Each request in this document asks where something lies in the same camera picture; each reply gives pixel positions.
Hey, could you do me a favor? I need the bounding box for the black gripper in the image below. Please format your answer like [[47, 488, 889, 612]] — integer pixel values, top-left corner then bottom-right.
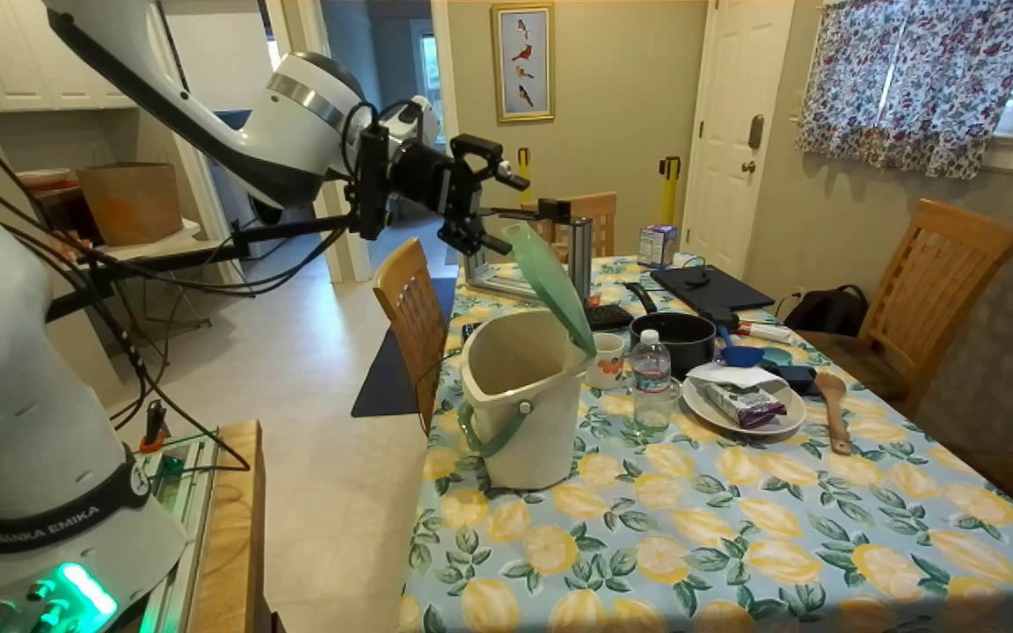
[[387, 131, 535, 259]]

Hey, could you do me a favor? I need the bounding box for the green bucket lid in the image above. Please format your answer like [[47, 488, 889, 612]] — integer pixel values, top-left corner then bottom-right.
[[503, 222, 602, 363]]

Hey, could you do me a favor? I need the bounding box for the wooden lattice back chair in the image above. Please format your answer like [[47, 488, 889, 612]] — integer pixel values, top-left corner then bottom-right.
[[368, 238, 455, 438], [552, 190, 624, 267], [809, 192, 1013, 416]]

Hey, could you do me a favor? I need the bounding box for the framed bird picture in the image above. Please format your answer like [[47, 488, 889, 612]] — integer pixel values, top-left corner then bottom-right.
[[484, 0, 558, 127]]

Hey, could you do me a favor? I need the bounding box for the small black box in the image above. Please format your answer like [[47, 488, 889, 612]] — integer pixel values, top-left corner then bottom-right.
[[586, 299, 637, 333]]

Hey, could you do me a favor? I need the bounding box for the white carton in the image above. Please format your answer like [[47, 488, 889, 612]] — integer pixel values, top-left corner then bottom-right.
[[637, 222, 684, 270]]

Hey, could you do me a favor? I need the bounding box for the black boom rod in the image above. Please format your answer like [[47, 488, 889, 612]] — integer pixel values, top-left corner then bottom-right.
[[47, 211, 360, 325]]

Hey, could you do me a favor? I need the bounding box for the white mug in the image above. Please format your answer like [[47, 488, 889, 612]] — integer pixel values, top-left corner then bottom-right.
[[586, 332, 633, 394]]

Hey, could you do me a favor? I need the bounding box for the black cooking pot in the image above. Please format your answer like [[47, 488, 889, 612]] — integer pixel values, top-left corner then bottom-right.
[[624, 279, 720, 381]]

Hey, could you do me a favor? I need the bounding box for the white door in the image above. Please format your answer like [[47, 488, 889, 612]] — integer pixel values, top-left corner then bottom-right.
[[680, 0, 820, 280]]

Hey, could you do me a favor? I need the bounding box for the black laptop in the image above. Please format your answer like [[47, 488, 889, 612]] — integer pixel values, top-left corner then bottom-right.
[[646, 259, 778, 332]]

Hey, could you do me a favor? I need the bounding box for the clear plastic water bottle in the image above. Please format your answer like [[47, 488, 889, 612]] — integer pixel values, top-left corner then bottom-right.
[[627, 326, 684, 435]]

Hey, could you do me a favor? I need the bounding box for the white plate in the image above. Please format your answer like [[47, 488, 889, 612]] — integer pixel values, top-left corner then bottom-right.
[[680, 358, 809, 444]]

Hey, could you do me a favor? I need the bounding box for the white napkin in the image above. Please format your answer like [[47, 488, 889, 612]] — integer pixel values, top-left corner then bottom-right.
[[692, 358, 787, 394]]

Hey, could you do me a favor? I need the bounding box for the silver snack package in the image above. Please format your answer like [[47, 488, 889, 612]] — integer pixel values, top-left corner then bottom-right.
[[695, 370, 794, 434]]

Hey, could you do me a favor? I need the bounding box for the blue object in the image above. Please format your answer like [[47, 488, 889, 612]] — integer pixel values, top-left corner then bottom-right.
[[720, 339, 820, 399]]

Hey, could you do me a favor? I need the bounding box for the cardboard box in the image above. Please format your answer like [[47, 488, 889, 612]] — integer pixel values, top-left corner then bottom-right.
[[76, 159, 187, 245]]

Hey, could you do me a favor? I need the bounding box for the black handbag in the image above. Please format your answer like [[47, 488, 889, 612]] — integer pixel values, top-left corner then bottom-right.
[[780, 280, 871, 341]]

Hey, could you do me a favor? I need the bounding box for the lemon print tablecloth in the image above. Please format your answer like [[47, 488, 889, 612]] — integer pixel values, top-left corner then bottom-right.
[[395, 254, 1013, 633]]

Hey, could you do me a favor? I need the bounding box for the wooden spoon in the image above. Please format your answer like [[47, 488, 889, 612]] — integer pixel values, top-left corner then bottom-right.
[[812, 370, 860, 457]]

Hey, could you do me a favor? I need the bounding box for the floral print curtain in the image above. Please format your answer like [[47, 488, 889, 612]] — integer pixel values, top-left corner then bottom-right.
[[800, 0, 1013, 185]]

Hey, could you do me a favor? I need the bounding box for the yellow black handled tool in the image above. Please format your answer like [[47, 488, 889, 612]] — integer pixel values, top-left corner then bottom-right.
[[509, 145, 535, 225], [658, 152, 685, 227]]

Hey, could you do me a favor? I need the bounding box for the black camera on frame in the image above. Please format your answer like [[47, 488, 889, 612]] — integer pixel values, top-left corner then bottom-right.
[[535, 192, 579, 227]]

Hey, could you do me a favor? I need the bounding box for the grey aluminium frame stand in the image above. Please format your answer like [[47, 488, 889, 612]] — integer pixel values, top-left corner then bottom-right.
[[465, 197, 597, 309]]

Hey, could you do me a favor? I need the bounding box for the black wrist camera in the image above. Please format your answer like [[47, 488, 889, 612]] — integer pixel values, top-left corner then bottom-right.
[[348, 115, 395, 244]]

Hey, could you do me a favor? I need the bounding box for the cream bucket with green handle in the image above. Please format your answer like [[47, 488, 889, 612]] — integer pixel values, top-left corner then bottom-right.
[[457, 305, 595, 495]]

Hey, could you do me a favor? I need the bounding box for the black cable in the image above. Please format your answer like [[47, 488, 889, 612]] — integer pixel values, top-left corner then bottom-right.
[[0, 100, 259, 475]]

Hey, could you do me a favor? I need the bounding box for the red handled tool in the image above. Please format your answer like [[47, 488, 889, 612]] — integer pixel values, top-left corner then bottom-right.
[[134, 399, 175, 457]]

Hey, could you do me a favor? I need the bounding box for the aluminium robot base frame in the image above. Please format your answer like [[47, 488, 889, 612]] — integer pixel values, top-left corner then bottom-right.
[[130, 434, 221, 633]]

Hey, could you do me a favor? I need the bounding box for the white wall cabinet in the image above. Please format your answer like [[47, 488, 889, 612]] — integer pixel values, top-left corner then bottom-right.
[[0, 0, 134, 115]]

